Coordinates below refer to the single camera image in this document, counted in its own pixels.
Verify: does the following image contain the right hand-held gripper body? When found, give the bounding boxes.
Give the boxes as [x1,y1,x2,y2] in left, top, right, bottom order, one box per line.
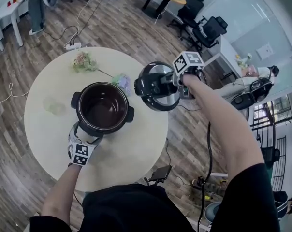
[172,51,205,101]

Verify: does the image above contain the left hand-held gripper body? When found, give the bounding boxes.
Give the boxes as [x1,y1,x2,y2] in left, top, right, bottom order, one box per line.
[68,141,96,166]

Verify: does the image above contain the black pressure cooker body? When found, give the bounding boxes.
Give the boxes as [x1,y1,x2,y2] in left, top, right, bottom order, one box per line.
[70,81,135,139]

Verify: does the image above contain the black silver pressure cooker lid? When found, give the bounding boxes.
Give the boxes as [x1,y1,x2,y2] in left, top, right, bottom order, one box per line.
[133,61,181,112]

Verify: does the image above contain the person's right forearm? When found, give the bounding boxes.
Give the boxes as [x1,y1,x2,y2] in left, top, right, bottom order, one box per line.
[182,75,265,178]

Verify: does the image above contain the person's left forearm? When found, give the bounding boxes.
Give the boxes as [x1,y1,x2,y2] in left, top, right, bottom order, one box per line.
[41,163,82,218]

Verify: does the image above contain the round beige table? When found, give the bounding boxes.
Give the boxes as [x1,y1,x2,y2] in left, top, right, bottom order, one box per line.
[24,46,170,192]

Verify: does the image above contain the clear glass vase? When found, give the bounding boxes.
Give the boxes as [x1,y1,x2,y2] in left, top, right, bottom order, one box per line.
[42,96,67,116]

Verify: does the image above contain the black office chair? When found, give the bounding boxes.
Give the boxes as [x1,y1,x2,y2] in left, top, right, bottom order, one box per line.
[169,0,204,38]
[182,16,228,55]

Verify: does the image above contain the white desk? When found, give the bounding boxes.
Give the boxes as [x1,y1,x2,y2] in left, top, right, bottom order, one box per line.
[0,0,28,52]
[203,35,243,78]

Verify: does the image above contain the pale flower bunch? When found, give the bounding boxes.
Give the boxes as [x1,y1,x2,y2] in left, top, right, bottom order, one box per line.
[234,53,253,70]

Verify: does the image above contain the pink artificial flower bouquet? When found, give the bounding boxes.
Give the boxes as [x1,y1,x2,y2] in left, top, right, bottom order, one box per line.
[71,51,114,78]

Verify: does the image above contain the person's black shirt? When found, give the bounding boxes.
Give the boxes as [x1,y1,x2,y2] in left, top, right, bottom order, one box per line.
[29,163,281,232]

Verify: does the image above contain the white power strip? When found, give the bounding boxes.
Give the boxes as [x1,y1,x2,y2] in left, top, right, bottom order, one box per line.
[65,42,82,51]

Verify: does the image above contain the white floor cable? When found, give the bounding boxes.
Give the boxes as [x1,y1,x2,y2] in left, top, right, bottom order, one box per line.
[0,82,30,108]

